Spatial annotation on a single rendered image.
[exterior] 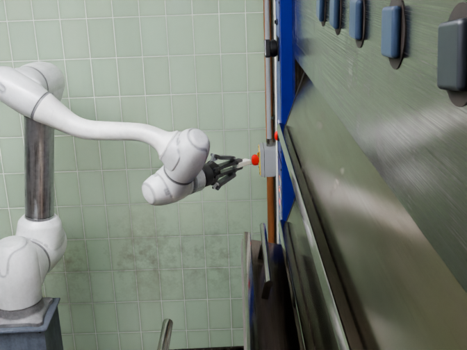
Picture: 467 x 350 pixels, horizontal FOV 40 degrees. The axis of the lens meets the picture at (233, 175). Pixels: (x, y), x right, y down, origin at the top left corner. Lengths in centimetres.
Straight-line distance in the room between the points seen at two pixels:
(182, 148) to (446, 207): 142
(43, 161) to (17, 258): 34
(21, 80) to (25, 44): 55
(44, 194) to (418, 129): 189
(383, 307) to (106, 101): 202
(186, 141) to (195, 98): 69
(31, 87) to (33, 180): 39
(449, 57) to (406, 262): 26
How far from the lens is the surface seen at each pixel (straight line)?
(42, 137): 225
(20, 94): 205
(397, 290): 64
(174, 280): 278
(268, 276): 139
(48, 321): 228
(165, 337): 176
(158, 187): 194
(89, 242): 276
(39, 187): 230
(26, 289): 223
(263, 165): 221
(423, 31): 52
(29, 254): 222
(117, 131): 195
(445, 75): 44
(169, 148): 187
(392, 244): 68
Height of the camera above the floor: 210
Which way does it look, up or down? 18 degrees down
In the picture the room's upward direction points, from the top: 2 degrees counter-clockwise
